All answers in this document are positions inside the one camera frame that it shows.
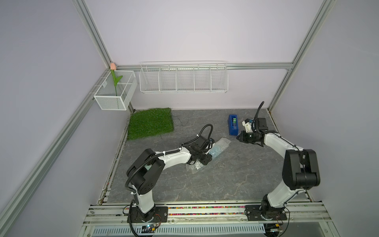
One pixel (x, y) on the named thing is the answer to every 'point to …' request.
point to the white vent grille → (246, 229)
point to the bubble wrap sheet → (193, 168)
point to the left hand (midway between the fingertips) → (207, 158)
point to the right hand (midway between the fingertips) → (236, 136)
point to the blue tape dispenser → (233, 125)
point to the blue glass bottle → (217, 149)
